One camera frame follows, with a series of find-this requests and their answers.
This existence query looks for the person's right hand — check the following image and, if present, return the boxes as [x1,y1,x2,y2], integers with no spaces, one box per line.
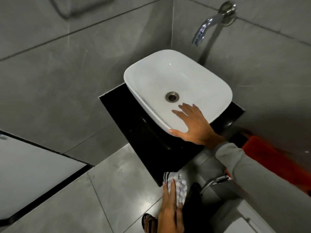
[169,103,225,150]

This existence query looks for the person's left hand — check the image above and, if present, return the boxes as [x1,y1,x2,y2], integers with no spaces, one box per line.
[157,179,185,233]

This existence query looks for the white checkered cleaning cloth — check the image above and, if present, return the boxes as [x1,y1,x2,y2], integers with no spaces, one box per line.
[163,172,188,206]

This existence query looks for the person's right forearm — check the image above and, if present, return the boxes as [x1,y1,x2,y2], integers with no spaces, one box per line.
[214,141,311,233]

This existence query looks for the black trouser leg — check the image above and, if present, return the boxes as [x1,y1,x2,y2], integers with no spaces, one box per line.
[182,183,215,233]

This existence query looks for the metal sink drain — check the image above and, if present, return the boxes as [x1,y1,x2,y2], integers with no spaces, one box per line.
[165,92,180,103]

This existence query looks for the black sandal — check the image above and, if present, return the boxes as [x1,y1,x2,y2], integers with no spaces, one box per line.
[142,213,159,233]

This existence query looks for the black stone vanity counter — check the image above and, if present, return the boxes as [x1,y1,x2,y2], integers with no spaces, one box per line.
[99,82,245,187]

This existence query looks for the white ceramic basin sink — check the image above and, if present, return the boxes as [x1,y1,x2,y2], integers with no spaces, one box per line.
[123,49,233,134]

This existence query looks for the white toilet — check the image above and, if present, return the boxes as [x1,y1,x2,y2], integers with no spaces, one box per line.
[210,198,276,233]

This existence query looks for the orange plastic bucket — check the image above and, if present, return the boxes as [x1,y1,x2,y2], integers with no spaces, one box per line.
[225,135,311,195]

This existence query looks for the chrome bidet sprayer hose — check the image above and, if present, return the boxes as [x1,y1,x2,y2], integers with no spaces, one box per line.
[199,174,233,194]

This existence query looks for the chrome wall faucet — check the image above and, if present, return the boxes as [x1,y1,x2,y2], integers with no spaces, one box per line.
[191,0,237,47]

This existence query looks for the white door with black frame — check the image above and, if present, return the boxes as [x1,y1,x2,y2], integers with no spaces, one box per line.
[0,130,95,226]

